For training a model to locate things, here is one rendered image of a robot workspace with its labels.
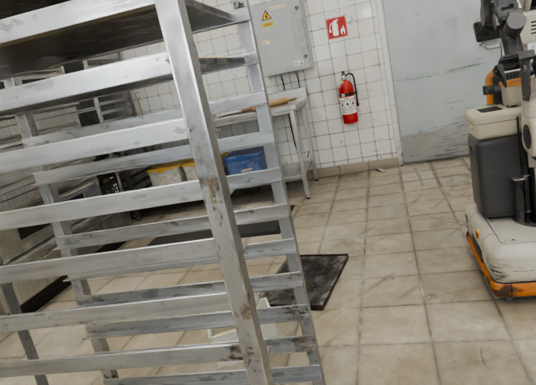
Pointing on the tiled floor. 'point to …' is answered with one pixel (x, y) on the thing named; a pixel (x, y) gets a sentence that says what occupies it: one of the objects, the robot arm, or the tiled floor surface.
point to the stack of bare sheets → (320, 277)
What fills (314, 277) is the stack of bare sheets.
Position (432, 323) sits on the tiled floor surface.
